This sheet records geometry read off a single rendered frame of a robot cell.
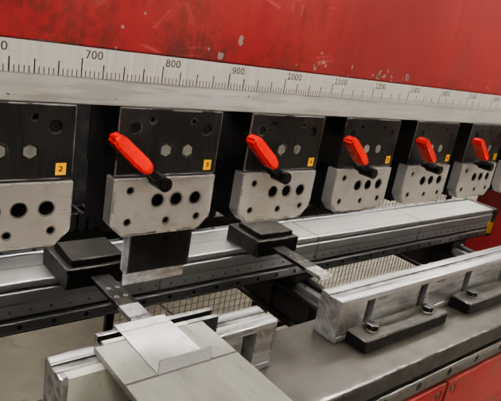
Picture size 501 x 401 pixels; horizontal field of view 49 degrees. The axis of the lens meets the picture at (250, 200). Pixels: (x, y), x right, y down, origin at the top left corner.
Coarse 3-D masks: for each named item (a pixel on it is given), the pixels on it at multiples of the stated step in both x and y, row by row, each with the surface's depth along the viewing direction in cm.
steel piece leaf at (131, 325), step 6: (144, 318) 85; (150, 318) 85; (156, 318) 85; (162, 318) 86; (168, 318) 86; (120, 324) 82; (126, 324) 82; (132, 324) 83; (138, 324) 83; (144, 324) 83; (150, 324) 84; (156, 324) 84; (120, 330) 81; (126, 330) 81
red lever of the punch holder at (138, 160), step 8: (112, 136) 61; (120, 136) 61; (112, 144) 61; (120, 144) 61; (128, 144) 61; (120, 152) 62; (128, 152) 62; (136, 152) 62; (128, 160) 63; (136, 160) 63; (144, 160) 63; (136, 168) 64; (144, 168) 64; (152, 168) 64; (152, 176) 65; (160, 176) 66; (152, 184) 67; (160, 184) 65; (168, 184) 66
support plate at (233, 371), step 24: (192, 336) 83; (216, 336) 84; (120, 360) 74; (144, 360) 75; (216, 360) 78; (240, 360) 79; (120, 384) 70; (144, 384) 70; (168, 384) 71; (192, 384) 72; (216, 384) 73; (240, 384) 74; (264, 384) 74
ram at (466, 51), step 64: (0, 0) 52; (64, 0) 56; (128, 0) 60; (192, 0) 65; (256, 0) 70; (320, 0) 77; (384, 0) 85; (448, 0) 95; (256, 64) 74; (320, 64) 81; (384, 64) 91; (448, 64) 102
